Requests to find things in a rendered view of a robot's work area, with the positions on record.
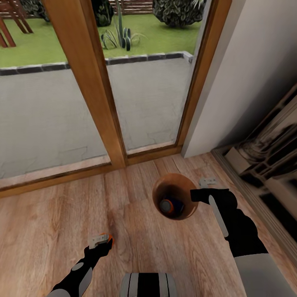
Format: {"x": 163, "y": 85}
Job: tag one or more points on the trash can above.
{"x": 177, "y": 186}

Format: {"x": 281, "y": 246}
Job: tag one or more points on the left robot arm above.
{"x": 80, "y": 276}

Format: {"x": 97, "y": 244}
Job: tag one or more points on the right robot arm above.
{"x": 259, "y": 274}

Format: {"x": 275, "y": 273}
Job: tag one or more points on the can of soda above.
{"x": 166, "y": 207}
{"x": 106, "y": 241}
{"x": 176, "y": 203}

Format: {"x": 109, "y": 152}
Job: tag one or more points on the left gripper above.
{"x": 100, "y": 250}

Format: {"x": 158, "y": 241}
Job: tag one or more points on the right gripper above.
{"x": 197, "y": 195}

